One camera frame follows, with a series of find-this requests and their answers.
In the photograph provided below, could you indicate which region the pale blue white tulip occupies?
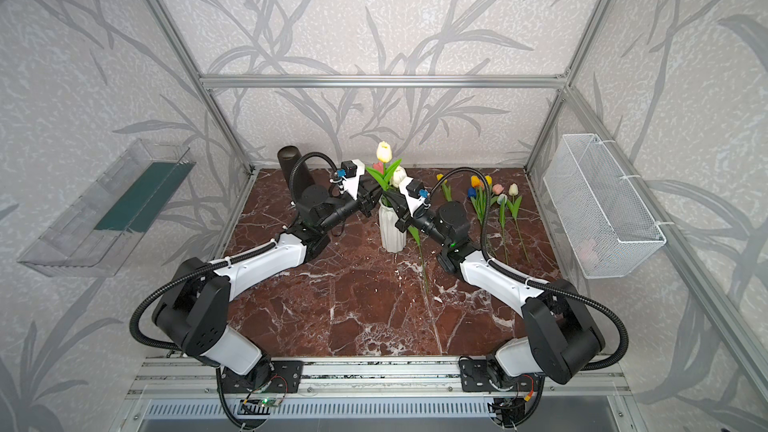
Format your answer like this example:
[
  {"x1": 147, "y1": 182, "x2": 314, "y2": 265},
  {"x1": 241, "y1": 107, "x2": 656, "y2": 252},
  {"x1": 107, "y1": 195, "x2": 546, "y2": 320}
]
[{"x1": 496, "y1": 193, "x2": 509, "y2": 261}]

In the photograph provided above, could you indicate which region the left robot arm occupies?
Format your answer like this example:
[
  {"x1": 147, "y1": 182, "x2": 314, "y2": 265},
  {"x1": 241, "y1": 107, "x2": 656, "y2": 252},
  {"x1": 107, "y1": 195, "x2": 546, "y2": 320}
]
[{"x1": 129, "y1": 158, "x2": 383, "y2": 382}]

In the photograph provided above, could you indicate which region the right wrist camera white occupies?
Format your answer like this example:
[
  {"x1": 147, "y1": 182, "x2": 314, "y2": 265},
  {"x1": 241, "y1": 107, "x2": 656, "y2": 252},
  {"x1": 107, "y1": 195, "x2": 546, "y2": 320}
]
[{"x1": 399, "y1": 176, "x2": 429, "y2": 217}]

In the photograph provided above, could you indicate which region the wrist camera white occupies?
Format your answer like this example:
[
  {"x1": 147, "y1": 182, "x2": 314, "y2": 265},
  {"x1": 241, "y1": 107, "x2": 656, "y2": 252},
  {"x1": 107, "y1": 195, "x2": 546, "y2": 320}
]
[
  {"x1": 399, "y1": 176, "x2": 429, "y2": 217},
  {"x1": 336, "y1": 159, "x2": 366, "y2": 200}
]

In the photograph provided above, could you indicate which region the clear plastic wall shelf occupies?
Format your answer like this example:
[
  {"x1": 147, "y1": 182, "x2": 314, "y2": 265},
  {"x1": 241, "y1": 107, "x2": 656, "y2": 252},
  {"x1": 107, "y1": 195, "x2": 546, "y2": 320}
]
[{"x1": 18, "y1": 139, "x2": 195, "y2": 277}]

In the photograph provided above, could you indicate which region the black cone vase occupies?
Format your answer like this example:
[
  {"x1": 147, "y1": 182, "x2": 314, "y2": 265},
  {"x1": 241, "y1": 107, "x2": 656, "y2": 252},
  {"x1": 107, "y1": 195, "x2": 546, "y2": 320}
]
[{"x1": 277, "y1": 145, "x2": 315, "y2": 200}]

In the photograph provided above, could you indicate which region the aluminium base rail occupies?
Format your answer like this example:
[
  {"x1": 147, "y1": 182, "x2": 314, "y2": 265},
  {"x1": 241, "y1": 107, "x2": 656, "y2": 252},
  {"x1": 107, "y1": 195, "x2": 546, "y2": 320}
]
[{"x1": 126, "y1": 356, "x2": 631, "y2": 400}]

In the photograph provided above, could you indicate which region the white wire mesh basket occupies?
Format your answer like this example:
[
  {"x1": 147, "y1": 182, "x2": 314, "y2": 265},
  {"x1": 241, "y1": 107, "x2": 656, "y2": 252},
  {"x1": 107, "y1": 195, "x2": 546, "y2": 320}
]
[{"x1": 544, "y1": 133, "x2": 666, "y2": 279}]

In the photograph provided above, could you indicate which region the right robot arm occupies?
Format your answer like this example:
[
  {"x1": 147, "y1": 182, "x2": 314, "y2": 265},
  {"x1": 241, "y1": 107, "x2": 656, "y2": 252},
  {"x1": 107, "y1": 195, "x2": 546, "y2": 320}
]
[{"x1": 385, "y1": 173, "x2": 629, "y2": 391}]

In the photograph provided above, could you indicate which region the orange yellow tulip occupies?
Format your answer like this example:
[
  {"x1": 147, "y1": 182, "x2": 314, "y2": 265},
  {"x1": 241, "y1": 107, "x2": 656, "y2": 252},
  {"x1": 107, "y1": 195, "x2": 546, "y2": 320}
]
[{"x1": 471, "y1": 175, "x2": 485, "y2": 189}]

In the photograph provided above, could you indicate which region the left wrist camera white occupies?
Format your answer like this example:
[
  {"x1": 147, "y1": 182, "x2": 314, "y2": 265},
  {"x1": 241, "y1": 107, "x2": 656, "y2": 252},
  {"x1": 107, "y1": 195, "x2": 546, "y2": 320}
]
[{"x1": 336, "y1": 159, "x2": 366, "y2": 200}]

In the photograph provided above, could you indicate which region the tall cream tulip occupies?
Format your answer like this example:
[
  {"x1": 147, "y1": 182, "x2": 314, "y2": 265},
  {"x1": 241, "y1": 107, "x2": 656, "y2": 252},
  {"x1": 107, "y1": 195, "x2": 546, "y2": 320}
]
[{"x1": 391, "y1": 166, "x2": 407, "y2": 188}]

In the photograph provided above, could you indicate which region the white ribbed ceramic vase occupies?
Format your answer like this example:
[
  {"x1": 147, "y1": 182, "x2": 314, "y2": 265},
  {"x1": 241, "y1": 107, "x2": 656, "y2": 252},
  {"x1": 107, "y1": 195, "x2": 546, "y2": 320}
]
[{"x1": 378, "y1": 202, "x2": 406, "y2": 253}]

